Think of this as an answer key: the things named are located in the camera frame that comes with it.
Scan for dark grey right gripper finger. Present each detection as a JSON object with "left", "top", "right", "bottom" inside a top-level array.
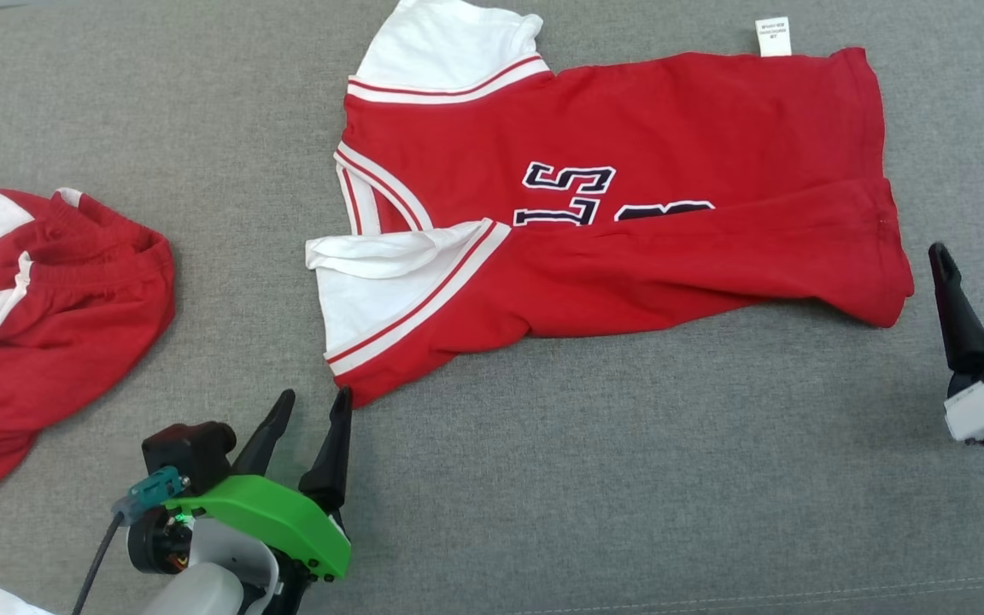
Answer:
[{"left": 928, "top": 243, "right": 984, "bottom": 375}]

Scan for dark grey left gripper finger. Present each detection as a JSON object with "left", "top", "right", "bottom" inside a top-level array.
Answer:
[
  {"left": 231, "top": 389, "right": 297, "bottom": 477},
  {"left": 297, "top": 387, "right": 354, "bottom": 514}
]

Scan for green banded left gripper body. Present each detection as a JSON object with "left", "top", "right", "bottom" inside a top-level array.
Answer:
[{"left": 165, "top": 474, "right": 353, "bottom": 615}]

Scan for red white shorts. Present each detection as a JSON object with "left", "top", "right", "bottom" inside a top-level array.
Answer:
[{"left": 0, "top": 186, "right": 177, "bottom": 518}]

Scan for red white number jersey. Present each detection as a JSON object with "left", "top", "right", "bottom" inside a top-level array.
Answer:
[{"left": 305, "top": 0, "right": 916, "bottom": 408}]

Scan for grey fabric sofa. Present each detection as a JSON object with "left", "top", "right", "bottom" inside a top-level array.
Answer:
[{"left": 0, "top": 0, "right": 984, "bottom": 615}]

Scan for teal left camera connector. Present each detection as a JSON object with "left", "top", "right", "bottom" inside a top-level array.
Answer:
[{"left": 111, "top": 466, "right": 190, "bottom": 526}]

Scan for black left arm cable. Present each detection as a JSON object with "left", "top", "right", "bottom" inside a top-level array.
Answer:
[{"left": 71, "top": 511, "right": 126, "bottom": 615}]

